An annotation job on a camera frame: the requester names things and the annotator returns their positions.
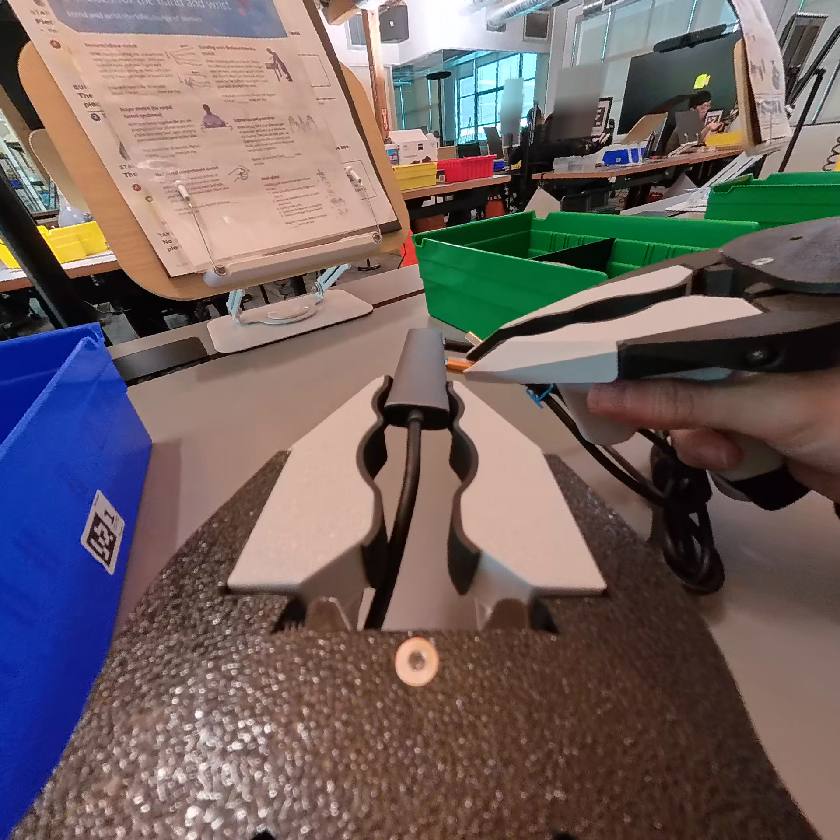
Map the black stand pole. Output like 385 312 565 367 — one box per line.
0 171 106 329

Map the grey desk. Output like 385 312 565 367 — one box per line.
108 262 840 840

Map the green plastic bin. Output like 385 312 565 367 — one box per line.
412 210 762 342
705 172 840 227

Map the red plastic bin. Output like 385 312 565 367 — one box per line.
436 155 497 183

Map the black desk cable flap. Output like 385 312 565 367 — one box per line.
108 338 210 385

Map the document stand with paper sheet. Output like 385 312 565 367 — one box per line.
728 0 795 155

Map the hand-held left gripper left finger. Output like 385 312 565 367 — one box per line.
227 376 395 626

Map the black cable with blue tie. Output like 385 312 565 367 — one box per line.
445 354 664 509

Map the dark grey USB hub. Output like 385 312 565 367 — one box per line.
363 330 455 631

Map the person's right hand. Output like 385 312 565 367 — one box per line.
586 369 840 506

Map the black monitor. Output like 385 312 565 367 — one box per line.
617 29 742 135

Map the document stand with instruction sheet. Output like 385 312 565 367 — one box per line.
18 0 411 355

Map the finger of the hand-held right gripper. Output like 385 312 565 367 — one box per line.
461 297 763 386
474 264 698 361

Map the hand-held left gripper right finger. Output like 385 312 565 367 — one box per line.
447 379 609 626

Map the small wooden board stand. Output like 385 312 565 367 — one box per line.
29 128 89 214

